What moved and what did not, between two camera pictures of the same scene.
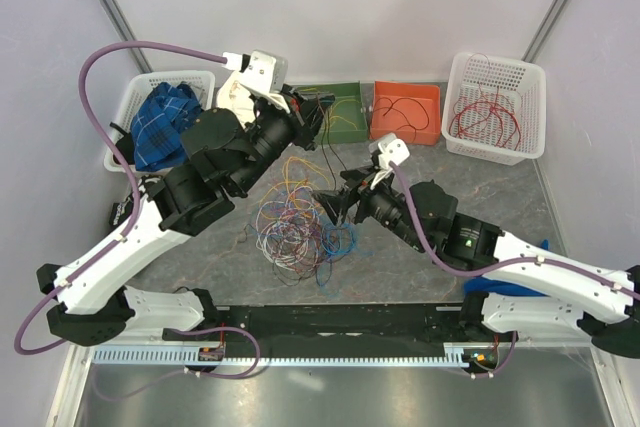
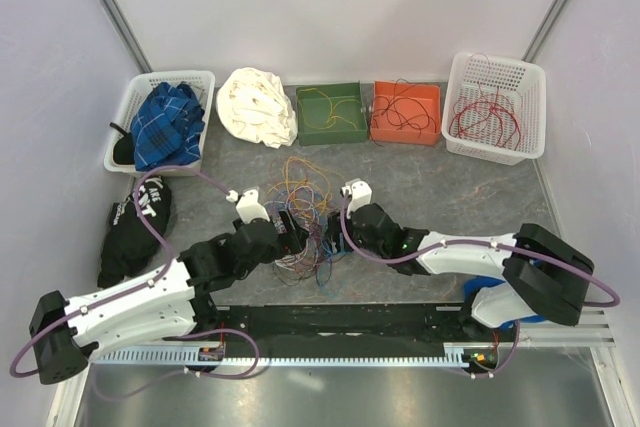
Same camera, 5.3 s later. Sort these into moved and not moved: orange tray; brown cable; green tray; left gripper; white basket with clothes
Moved: brown cable; left gripper
Not moved: green tray; white basket with clothes; orange tray
